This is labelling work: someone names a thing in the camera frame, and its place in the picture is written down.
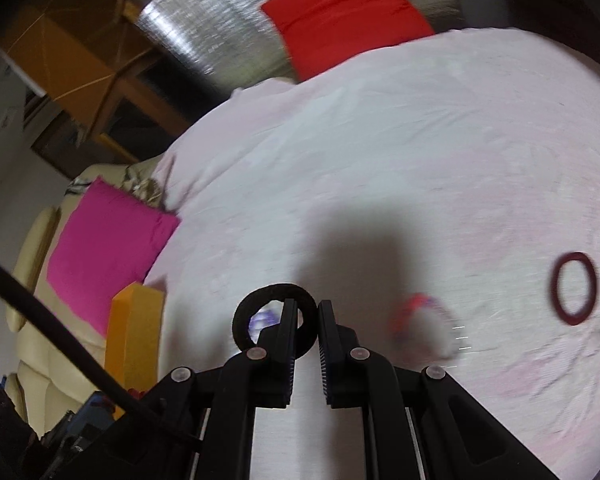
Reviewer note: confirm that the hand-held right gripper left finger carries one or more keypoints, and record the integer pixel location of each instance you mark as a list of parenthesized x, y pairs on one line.
[(289, 355)]

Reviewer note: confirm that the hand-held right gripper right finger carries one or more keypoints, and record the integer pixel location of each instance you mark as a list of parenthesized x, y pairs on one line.
[(326, 360)]

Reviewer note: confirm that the black fabric scrunchie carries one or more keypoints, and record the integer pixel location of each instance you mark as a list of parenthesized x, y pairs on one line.
[(242, 317)]

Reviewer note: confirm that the orange cardboard box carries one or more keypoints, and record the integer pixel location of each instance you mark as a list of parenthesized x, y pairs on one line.
[(132, 340)]

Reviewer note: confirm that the dark red scrunchie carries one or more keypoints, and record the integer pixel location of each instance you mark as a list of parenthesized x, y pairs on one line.
[(556, 290)]

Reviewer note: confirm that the dark cloth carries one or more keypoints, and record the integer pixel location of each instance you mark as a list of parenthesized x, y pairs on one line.
[(0, 425)]

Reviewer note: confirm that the cream leather recliner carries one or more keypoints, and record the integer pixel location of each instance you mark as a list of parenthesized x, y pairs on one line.
[(35, 310)]

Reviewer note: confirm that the pink pillow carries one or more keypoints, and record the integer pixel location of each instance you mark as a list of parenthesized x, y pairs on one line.
[(105, 260)]

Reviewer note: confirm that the white blanket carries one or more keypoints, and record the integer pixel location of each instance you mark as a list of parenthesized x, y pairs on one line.
[(380, 185)]

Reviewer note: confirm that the patterned cloth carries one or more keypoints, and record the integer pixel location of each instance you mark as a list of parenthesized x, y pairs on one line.
[(140, 185)]

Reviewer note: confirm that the silver foil insulation board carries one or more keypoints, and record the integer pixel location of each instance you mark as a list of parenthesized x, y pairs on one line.
[(215, 30)]

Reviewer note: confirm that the red pillow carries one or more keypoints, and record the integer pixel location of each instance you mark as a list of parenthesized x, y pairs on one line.
[(345, 15)]

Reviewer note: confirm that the wooden cabinet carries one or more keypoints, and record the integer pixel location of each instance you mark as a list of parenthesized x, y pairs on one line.
[(75, 65)]

